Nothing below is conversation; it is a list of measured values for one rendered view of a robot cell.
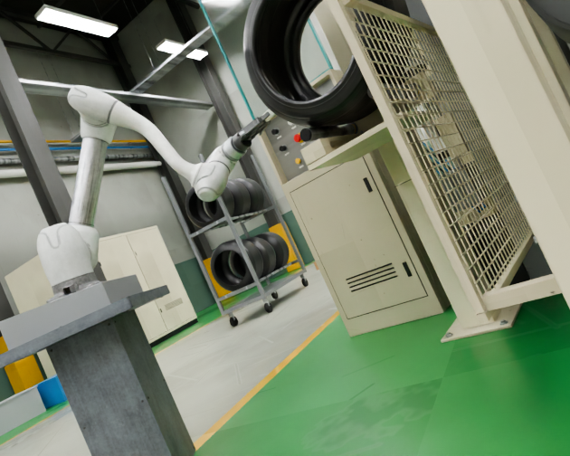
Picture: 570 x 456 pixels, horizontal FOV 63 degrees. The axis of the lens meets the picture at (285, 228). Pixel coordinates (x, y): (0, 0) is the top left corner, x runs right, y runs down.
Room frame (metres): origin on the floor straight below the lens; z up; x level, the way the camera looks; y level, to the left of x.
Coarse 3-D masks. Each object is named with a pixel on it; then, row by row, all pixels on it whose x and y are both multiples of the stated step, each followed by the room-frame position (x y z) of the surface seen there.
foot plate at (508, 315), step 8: (520, 304) 1.80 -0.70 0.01; (504, 312) 1.78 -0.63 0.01; (512, 312) 1.74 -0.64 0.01; (456, 320) 1.94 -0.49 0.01; (496, 320) 1.74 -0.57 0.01; (504, 320) 1.67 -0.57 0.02; (512, 320) 1.67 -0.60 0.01; (456, 328) 1.85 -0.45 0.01; (472, 328) 1.76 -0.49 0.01; (480, 328) 1.73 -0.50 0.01; (488, 328) 1.69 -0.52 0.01; (496, 328) 1.67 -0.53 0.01; (504, 328) 1.65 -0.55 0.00; (448, 336) 1.79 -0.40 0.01; (456, 336) 1.77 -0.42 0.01; (464, 336) 1.74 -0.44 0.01
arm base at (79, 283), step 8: (72, 280) 1.66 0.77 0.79; (80, 280) 1.67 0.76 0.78; (88, 280) 1.69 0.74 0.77; (96, 280) 1.72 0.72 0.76; (56, 288) 1.66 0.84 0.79; (64, 288) 1.64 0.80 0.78; (72, 288) 1.63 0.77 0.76; (80, 288) 1.65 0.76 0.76; (56, 296) 1.64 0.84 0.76; (64, 296) 1.64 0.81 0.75
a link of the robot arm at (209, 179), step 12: (120, 108) 1.80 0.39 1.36; (108, 120) 1.81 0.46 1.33; (120, 120) 1.81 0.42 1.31; (132, 120) 1.82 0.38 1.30; (144, 120) 1.83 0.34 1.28; (144, 132) 1.83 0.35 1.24; (156, 132) 1.82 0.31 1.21; (156, 144) 1.81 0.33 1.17; (168, 144) 1.81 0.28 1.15; (168, 156) 1.79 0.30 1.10; (180, 168) 1.78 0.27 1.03; (192, 168) 1.78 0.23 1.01; (204, 168) 1.77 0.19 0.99; (216, 168) 1.80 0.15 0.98; (192, 180) 1.78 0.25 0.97; (204, 180) 1.75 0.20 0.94; (216, 180) 1.76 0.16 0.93; (204, 192) 1.75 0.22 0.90; (216, 192) 1.76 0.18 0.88
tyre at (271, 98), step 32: (256, 0) 1.52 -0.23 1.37; (288, 0) 1.69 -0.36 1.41; (320, 0) 1.68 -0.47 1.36; (384, 0) 1.33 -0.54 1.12; (256, 32) 1.56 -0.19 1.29; (288, 32) 1.77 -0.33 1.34; (384, 32) 1.35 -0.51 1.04; (256, 64) 1.57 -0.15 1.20; (288, 64) 1.80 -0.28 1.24; (352, 64) 1.39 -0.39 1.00; (288, 96) 1.78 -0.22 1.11; (320, 96) 1.77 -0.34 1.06; (352, 96) 1.43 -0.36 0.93
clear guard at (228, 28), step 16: (208, 0) 2.49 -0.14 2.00; (224, 0) 2.43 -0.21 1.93; (240, 0) 2.38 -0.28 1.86; (208, 16) 2.52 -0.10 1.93; (224, 16) 2.46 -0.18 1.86; (240, 16) 2.40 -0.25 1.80; (224, 32) 2.48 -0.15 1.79; (240, 32) 2.43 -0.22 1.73; (304, 32) 2.23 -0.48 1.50; (224, 48) 2.51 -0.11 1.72; (240, 48) 2.46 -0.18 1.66; (304, 48) 2.25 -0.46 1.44; (320, 48) 2.19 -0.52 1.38; (240, 64) 2.48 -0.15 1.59; (304, 64) 2.27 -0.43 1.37; (320, 64) 2.22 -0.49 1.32; (240, 80) 2.51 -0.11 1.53; (256, 96) 2.48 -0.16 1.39; (256, 112) 2.50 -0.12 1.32
